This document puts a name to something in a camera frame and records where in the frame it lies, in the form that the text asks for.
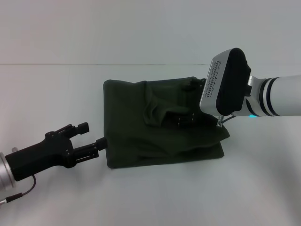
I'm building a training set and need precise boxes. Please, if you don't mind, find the left gripper dark cable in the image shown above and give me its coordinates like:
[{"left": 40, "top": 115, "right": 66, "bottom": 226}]
[{"left": 6, "top": 175, "right": 37, "bottom": 203}]

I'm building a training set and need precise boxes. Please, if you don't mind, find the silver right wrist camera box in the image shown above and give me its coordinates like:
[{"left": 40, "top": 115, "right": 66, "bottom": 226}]
[{"left": 199, "top": 48, "right": 252, "bottom": 116}]

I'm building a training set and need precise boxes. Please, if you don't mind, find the right gripper dark cable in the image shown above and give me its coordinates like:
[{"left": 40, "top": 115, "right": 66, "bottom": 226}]
[{"left": 221, "top": 113, "right": 236, "bottom": 125}]

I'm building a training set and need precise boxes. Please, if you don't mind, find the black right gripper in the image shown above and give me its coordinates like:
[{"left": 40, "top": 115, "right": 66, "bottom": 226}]
[{"left": 169, "top": 78, "right": 206, "bottom": 129}]

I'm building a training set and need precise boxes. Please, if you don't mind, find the dark green t-shirt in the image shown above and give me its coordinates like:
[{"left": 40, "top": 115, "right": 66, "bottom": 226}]
[{"left": 103, "top": 75, "right": 230, "bottom": 169}]

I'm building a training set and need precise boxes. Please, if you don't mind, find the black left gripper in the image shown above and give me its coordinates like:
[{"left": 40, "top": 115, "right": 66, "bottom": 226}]
[{"left": 5, "top": 121, "right": 108, "bottom": 182}]

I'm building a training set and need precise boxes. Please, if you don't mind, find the gripper dark cable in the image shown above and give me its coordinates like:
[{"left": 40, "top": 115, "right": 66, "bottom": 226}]
[
  {"left": 6, "top": 175, "right": 37, "bottom": 203},
  {"left": 221, "top": 113, "right": 236, "bottom": 125}
]

